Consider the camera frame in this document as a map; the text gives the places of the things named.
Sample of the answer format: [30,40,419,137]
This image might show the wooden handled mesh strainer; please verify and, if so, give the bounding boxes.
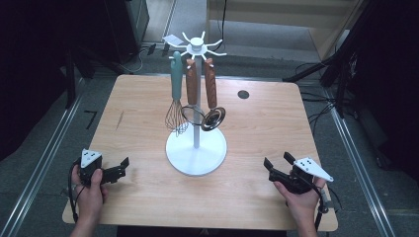
[181,58,206,126]

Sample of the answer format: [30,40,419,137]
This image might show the metal floor rail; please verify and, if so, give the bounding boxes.
[324,88,396,237]
[0,93,84,237]

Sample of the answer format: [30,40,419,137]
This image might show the wooden platform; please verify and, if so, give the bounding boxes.
[207,0,367,62]

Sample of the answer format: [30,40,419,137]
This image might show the black metal stand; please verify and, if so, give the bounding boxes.
[282,0,419,119]

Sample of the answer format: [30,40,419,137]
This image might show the person's right hand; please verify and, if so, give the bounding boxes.
[273,179,326,228]

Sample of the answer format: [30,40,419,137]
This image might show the black hanging cable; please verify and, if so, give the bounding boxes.
[217,0,228,48]

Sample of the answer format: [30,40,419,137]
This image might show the white paper sheet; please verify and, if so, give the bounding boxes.
[162,34,185,47]

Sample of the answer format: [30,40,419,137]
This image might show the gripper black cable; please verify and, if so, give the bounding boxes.
[312,186,330,232]
[67,162,82,223]

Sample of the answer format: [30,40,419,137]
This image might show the wooden handled steel scoop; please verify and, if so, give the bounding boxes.
[201,57,227,132]

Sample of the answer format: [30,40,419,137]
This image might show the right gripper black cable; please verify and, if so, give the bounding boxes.
[312,186,330,232]

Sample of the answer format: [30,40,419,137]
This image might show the black floor cables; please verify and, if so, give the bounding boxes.
[299,92,338,136]

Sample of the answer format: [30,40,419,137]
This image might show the black stand legs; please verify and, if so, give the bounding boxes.
[63,45,97,110]

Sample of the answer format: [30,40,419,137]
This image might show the person's left hand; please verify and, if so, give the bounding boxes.
[71,164,108,225]

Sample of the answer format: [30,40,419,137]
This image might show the black cabinet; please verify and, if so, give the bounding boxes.
[105,0,150,64]

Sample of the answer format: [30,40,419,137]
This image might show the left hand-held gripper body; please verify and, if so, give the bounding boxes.
[78,148,127,187]

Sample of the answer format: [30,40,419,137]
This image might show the white utensil rack stand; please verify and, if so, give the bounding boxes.
[165,30,228,177]

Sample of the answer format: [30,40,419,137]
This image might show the teal handled wire whisk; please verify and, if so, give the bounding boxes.
[164,50,190,137]

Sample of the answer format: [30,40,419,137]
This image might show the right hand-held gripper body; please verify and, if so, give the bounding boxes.
[268,157,334,196]

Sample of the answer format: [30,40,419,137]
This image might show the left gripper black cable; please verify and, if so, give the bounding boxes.
[67,162,82,223]

